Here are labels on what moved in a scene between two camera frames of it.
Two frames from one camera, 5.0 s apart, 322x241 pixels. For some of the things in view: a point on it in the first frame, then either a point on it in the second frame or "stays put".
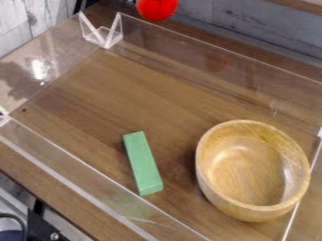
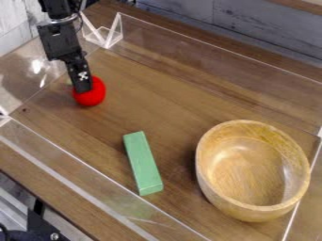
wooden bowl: x=251 y=169 stays put
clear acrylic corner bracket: x=104 y=37 stays put
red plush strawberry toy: x=156 y=10 to x=92 y=97
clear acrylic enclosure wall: x=176 y=139 stays put
